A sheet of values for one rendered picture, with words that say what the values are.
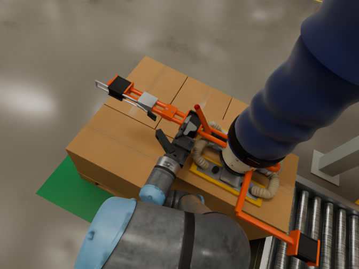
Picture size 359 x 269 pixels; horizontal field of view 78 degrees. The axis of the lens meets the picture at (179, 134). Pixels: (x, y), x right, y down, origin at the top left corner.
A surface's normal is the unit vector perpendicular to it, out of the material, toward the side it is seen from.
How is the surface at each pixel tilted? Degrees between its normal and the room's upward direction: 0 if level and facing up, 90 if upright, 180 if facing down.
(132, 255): 19
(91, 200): 0
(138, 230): 9
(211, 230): 33
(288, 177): 0
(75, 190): 0
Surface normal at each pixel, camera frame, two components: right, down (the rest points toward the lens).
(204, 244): 0.29, -0.60
